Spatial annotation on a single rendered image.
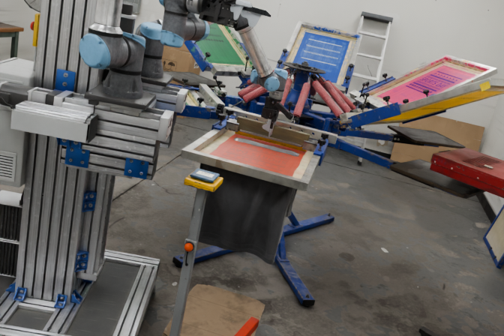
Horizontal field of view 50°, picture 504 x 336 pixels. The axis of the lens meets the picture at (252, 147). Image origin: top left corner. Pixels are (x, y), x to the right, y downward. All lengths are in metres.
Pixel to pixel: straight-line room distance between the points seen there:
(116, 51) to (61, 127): 0.33
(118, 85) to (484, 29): 5.56
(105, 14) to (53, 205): 0.92
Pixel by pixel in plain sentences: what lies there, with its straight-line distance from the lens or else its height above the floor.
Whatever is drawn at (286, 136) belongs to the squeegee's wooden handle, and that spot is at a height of 1.02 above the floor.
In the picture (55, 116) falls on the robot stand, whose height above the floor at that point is 1.17.
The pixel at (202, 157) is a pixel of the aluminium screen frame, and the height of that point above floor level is 0.98.
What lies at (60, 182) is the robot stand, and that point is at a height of 0.80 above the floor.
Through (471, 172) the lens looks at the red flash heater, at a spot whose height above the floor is 1.08.
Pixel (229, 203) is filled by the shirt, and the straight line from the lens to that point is 2.54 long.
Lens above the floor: 1.72
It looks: 16 degrees down
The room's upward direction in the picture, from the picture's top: 12 degrees clockwise
